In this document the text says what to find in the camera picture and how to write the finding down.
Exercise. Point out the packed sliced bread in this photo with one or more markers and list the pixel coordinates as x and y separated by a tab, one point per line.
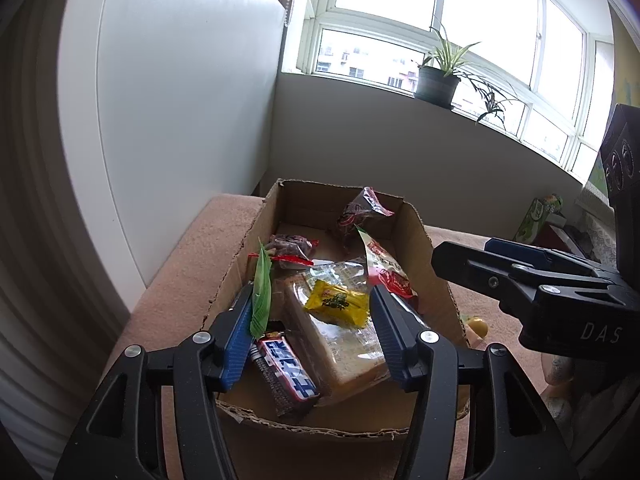
340	355

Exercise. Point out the yellow round candy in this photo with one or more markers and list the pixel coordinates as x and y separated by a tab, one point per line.
477	327

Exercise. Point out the small yellow snack packet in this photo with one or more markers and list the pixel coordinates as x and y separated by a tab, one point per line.
337	305

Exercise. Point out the green snack wrapper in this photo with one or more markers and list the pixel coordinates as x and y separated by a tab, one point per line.
261	295

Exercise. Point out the small red candy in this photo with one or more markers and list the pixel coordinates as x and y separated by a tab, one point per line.
287	246

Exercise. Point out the white cabinet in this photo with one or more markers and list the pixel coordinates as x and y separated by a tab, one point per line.
175	110

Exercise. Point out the clear packet of dark snack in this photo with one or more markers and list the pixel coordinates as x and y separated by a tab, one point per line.
357	212

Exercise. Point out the green carton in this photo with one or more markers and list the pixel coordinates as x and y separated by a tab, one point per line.
530	220

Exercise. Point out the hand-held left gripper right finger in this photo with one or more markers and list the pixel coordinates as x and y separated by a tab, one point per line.
395	340

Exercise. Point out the brown cardboard box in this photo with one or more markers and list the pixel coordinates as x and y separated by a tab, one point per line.
300	205

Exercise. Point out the patterned cloth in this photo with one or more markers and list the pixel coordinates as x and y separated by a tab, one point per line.
557	385

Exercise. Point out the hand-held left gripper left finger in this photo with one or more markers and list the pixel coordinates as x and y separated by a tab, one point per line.
237	340

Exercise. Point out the pink blanket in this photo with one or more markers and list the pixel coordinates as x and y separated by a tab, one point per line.
200	260

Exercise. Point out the dark chocolate bar white print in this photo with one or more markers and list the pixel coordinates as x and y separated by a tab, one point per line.
287	370

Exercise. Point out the red and green snack bag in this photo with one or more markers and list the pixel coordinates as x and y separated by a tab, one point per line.
387	272

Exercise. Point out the grey ribbed panel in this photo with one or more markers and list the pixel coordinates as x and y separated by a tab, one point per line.
40	260

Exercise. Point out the dark red box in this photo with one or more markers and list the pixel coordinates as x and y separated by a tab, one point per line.
552	232

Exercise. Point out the white lace cloth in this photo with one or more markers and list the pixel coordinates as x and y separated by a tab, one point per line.
602	240

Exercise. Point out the potted spider plant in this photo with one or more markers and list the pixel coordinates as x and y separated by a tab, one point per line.
435	85

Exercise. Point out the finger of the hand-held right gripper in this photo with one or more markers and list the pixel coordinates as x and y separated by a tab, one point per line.
480	272
520	252

